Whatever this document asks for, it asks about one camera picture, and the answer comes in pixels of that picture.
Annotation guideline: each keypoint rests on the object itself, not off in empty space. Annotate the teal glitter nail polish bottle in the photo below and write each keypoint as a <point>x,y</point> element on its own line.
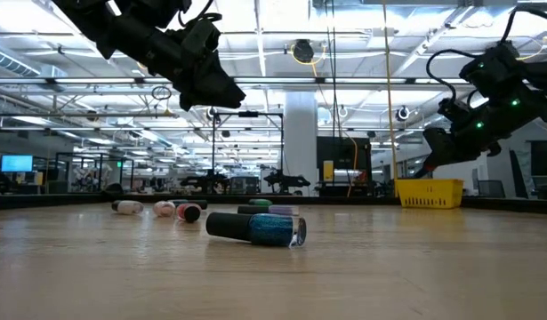
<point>268,230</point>

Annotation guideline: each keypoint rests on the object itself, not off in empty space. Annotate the lavender nail polish bottle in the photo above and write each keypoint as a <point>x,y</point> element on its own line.
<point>282,210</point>

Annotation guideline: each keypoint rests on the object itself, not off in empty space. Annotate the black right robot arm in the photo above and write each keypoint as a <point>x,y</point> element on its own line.
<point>544,80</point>

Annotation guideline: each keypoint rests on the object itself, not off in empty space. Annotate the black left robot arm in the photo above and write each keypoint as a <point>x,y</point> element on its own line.
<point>122,26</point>

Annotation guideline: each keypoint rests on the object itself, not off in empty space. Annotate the black aluminium table frame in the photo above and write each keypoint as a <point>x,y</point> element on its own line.
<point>55,202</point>

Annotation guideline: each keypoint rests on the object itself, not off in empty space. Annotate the black cabinet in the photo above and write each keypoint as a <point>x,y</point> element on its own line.
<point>344,153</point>

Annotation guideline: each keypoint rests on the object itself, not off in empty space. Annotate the peach nail polish bottle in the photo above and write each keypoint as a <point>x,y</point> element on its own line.
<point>164,209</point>

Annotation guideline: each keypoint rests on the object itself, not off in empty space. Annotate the yellow sign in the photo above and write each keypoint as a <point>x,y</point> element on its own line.
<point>328,170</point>

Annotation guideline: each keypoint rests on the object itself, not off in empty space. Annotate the coral red nail polish bottle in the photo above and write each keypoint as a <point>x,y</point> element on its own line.
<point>190,214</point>

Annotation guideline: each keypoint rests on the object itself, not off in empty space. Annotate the pale pink nail polish bottle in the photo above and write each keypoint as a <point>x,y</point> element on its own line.
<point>130,207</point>

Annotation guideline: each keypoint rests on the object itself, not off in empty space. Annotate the yellow plastic basket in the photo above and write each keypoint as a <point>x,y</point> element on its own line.
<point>428,193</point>

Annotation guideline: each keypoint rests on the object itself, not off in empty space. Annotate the green nail polish bottle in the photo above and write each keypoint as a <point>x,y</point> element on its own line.
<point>260,202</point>

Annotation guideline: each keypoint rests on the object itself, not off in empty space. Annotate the blue computer monitor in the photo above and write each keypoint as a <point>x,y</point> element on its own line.
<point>16,163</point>

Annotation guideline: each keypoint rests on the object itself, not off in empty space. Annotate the black background robot arm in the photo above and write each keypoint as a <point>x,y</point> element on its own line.
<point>286,181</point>
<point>206,182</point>

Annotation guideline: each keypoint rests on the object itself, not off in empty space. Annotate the black background station frame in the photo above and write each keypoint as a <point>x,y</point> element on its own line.
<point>248,114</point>

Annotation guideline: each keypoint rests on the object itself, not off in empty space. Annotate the white building column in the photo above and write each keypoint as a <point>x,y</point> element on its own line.
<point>301,142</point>

